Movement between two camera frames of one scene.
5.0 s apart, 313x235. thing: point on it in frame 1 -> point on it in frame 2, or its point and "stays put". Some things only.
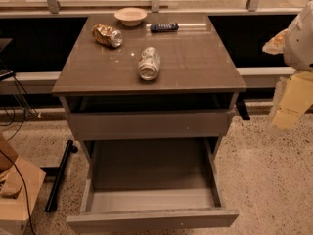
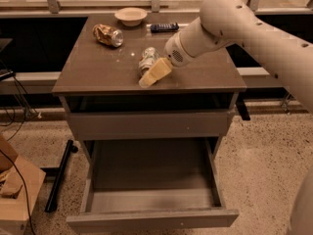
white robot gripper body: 300,46 -> 173,52
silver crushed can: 150,64 stays put
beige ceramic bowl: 130,17 stays put
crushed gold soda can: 107,35 stays put
